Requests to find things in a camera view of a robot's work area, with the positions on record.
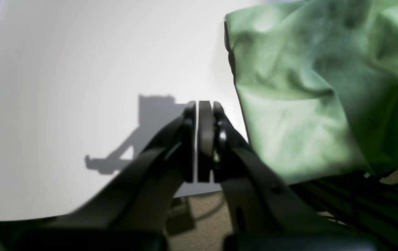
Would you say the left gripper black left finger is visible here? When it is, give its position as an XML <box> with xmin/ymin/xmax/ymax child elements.
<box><xmin>49</xmin><ymin>101</ymin><xmax>196</xmax><ymax>232</ymax></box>

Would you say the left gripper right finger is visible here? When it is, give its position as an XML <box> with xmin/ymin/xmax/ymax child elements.
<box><xmin>198</xmin><ymin>101</ymin><xmax>339</xmax><ymax>235</ymax></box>

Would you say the light green T-shirt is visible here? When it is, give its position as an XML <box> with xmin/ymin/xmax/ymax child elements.
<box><xmin>225</xmin><ymin>0</ymin><xmax>398</xmax><ymax>184</ymax></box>

